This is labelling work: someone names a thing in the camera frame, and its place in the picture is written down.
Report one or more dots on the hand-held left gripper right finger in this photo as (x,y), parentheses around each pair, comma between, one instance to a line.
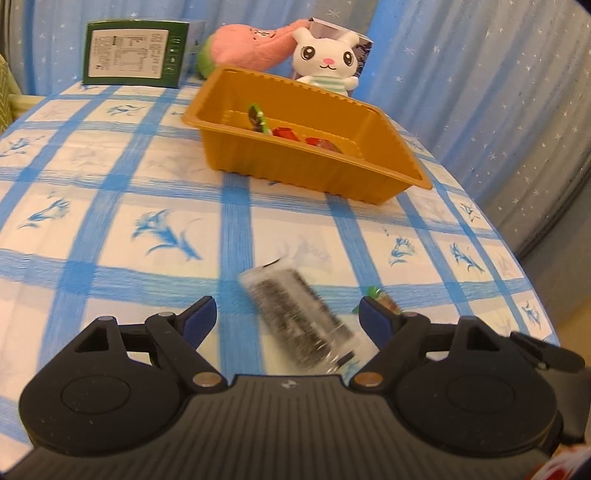
(374,321)

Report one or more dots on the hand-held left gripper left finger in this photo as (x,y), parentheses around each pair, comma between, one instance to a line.
(203,316)

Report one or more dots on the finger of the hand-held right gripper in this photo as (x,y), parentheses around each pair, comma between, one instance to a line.
(549,353)

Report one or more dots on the clear packet with dark contents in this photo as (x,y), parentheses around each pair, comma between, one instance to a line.
(295,314)

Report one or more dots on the orange plastic tray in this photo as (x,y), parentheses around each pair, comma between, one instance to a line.
(286,161)

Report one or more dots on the red foil candy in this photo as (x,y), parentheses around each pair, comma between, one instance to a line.
(285,132)
(325,144)

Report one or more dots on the red white patterned clothing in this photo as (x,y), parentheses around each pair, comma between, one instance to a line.
(565,466)

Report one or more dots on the blue checked tablecloth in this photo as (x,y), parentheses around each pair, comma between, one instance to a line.
(115,207)

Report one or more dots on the green white wrapped candy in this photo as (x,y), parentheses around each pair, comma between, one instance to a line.
(259,120)

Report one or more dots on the blue starry curtain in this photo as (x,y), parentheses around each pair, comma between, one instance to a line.
(461,83)

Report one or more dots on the white bunny plush toy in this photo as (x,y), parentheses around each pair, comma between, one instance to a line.
(323,57)

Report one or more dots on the grey printed box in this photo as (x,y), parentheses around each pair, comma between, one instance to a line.
(364,50)

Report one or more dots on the green cardboard box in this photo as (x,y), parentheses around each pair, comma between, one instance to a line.
(129,55)

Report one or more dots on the pink plush toy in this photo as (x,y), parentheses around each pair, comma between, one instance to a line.
(244,44)

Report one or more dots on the green patterned cushion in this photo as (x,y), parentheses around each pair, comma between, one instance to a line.
(3,92)

